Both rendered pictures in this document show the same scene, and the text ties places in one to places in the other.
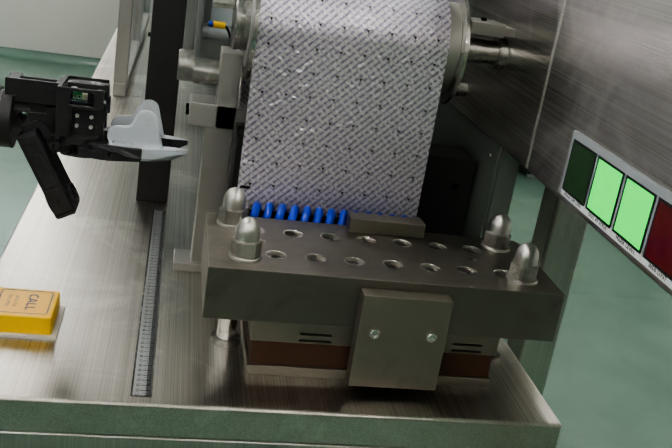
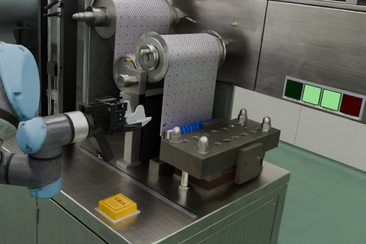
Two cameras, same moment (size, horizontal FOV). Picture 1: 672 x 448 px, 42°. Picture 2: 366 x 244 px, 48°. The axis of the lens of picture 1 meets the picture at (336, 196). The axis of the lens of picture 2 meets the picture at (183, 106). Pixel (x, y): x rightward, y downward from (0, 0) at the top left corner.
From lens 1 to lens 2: 77 cm
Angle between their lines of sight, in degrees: 35
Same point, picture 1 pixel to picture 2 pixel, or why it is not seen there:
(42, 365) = (153, 223)
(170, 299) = (144, 180)
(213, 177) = not seen: hidden behind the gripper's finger
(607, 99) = (301, 65)
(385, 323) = (248, 158)
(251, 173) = (165, 119)
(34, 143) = (100, 133)
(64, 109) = (114, 114)
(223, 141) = not seen: hidden behind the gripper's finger
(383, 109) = (202, 81)
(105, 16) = not seen: outside the picture
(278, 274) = (219, 153)
